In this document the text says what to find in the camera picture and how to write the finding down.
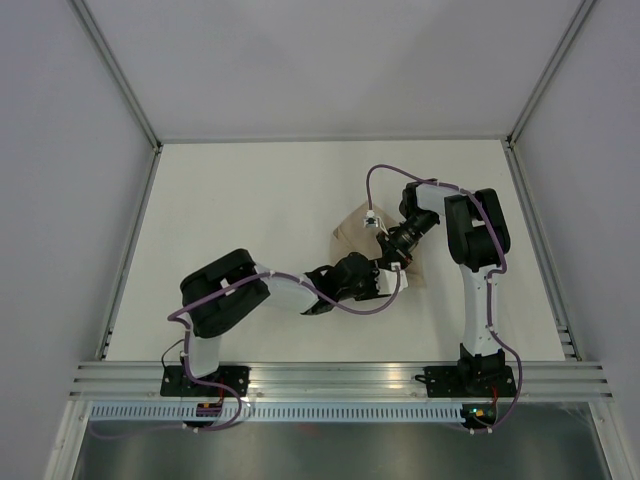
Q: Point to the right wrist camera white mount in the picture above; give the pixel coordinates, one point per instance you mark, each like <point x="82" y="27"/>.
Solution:
<point x="372" y="220"/>

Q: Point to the left aluminium frame post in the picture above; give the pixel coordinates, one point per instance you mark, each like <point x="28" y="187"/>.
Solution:
<point x="99" y="42"/>

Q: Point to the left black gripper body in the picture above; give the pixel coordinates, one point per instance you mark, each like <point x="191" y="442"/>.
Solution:
<point x="366" y="290"/>

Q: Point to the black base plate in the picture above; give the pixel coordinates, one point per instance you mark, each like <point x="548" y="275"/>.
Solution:
<point x="450" y="382"/>
<point x="228" y="379"/>

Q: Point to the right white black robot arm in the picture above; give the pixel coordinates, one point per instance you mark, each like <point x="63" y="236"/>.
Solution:
<point x="478" y="241"/>

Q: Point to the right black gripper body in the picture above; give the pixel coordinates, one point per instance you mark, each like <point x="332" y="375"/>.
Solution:
<point x="399" y="243"/>

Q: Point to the aluminium front rail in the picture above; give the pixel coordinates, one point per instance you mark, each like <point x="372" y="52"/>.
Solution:
<point x="564" y="381"/>

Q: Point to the white slotted cable duct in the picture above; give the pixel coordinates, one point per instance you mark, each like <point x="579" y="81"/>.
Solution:
<point x="306" y="412"/>

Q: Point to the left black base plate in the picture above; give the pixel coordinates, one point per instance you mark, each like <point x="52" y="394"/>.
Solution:
<point x="228" y="379"/>

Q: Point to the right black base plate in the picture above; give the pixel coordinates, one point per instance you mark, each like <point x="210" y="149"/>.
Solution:
<point x="450" y="382"/>

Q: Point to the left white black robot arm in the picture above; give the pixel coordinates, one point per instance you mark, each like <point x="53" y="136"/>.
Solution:
<point x="218" y="296"/>

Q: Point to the beige cloth napkin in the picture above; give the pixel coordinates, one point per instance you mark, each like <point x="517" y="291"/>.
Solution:
<point x="350" y="235"/>

